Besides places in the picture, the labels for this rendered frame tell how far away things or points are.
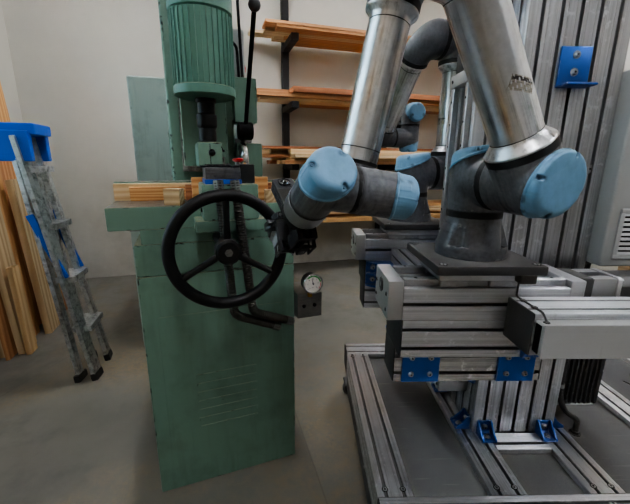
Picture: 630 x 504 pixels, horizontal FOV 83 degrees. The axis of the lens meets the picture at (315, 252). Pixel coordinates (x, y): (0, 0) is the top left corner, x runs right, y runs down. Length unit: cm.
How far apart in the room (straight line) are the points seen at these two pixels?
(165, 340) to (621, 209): 124
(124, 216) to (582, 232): 119
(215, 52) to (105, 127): 250
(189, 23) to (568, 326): 112
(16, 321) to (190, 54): 179
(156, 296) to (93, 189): 258
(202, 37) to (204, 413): 109
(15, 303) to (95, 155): 158
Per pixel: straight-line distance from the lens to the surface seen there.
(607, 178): 116
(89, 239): 368
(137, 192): 118
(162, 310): 110
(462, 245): 82
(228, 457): 140
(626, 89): 117
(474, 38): 66
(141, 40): 362
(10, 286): 240
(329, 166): 51
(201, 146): 114
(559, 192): 71
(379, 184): 55
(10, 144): 192
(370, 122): 68
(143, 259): 105
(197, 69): 113
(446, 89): 139
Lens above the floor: 102
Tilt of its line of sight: 14 degrees down
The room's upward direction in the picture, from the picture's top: straight up
